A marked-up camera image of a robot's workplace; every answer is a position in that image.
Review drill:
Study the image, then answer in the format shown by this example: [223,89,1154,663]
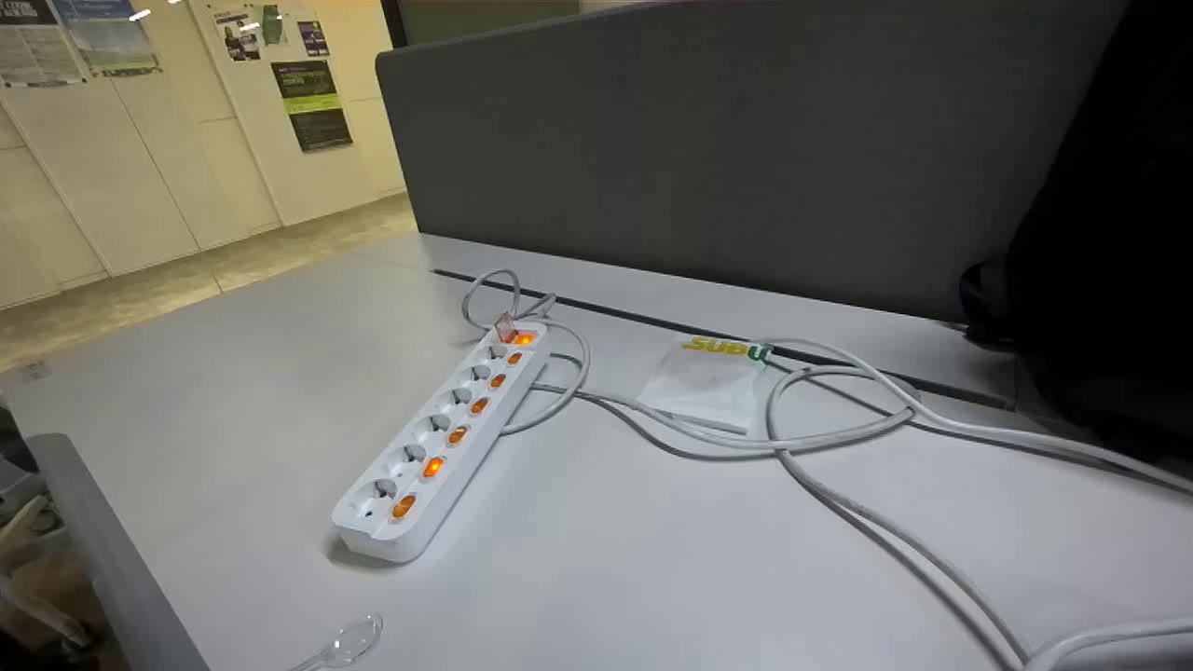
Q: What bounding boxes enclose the white power strip cable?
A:
[460,266,1193,671]

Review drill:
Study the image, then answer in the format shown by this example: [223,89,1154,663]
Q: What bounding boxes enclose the grey desk divider panel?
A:
[378,0,1130,317]

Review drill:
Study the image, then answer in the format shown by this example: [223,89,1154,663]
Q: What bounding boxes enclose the small picture wall notice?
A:
[218,12,261,64]

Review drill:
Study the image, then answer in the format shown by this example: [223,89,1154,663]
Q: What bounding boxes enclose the wall poster with photos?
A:
[0,0,161,89]

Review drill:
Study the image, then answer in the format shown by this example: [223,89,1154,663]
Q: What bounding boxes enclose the clear plastic spoon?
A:
[291,614,384,671]

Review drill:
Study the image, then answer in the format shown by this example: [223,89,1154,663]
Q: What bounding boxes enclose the dark green wall poster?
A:
[274,60,352,153]

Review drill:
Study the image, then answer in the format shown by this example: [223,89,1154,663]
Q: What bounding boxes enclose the black office chair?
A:
[957,0,1193,463]

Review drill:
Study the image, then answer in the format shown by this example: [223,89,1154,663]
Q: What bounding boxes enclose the clear plastic bag with label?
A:
[638,335,765,435]

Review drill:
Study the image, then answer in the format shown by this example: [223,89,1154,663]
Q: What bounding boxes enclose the white multi-socket power strip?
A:
[331,322,551,562]

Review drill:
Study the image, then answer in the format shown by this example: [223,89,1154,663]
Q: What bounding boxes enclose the small dark wall notice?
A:
[297,20,328,55]

